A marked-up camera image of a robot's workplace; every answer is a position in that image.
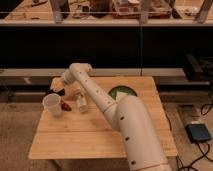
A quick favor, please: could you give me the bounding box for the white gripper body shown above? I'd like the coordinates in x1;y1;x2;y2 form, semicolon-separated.
50;70;74;92

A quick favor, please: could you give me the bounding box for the black cable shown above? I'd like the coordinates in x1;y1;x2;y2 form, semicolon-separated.
175;142;213;171

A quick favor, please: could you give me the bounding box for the clear glass bottle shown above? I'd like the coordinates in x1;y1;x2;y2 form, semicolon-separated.
76;92;88;113

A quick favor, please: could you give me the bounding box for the long workbench shelf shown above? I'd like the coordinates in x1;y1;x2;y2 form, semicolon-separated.
0;0;213;27

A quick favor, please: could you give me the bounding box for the white ceramic cup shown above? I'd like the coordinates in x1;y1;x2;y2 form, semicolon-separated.
42;93;62;117

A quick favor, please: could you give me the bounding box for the black box on right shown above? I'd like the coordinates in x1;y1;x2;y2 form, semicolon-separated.
182;54;213;82

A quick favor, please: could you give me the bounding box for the black foot pedal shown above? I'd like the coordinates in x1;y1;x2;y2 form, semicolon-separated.
185;124;212;143

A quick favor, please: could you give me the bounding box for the green round plate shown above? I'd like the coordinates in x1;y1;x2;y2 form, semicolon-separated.
108;85;137;100

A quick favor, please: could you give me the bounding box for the brown crumpled object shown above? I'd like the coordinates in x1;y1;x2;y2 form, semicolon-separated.
61;100;72;111

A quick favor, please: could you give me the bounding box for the wooden table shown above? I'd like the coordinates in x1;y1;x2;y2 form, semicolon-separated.
28;76;177;159

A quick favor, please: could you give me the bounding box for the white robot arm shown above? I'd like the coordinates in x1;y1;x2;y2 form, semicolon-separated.
51;63;172;171

